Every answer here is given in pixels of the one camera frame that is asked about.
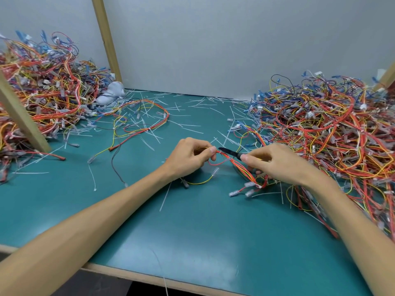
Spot person's right hand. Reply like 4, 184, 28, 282
240, 143, 311, 186

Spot person's left hand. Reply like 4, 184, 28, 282
161, 138, 217, 182

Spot red yellow wire harness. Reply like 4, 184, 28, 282
180, 126, 269, 198

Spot black wire cutter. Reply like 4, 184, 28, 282
218, 147, 258, 179

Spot person's right forearm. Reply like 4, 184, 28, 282
304, 172, 395, 296

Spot person's left forearm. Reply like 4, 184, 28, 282
0, 165, 181, 296

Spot teal table mat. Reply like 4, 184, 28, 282
0, 89, 374, 296

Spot white crumpled cloth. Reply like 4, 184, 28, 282
95, 81, 126, 106

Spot short wooden beam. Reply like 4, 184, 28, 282
373, 62, 395, 91

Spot slanted wooden beam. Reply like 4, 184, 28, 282
0, 71, 52, 154

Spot scattered white cable tie offcuts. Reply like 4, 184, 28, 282
15, 89, 324, 213

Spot orange black wire harness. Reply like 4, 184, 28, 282
87, 98, 170, 188

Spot big pile of wire harnesses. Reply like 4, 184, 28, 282
228, 70, 395, 244

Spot tall wooden post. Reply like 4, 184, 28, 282
90, 0, 123, 84

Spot pile of tangled wire harnesses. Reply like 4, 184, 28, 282
0, 30, 124, 183

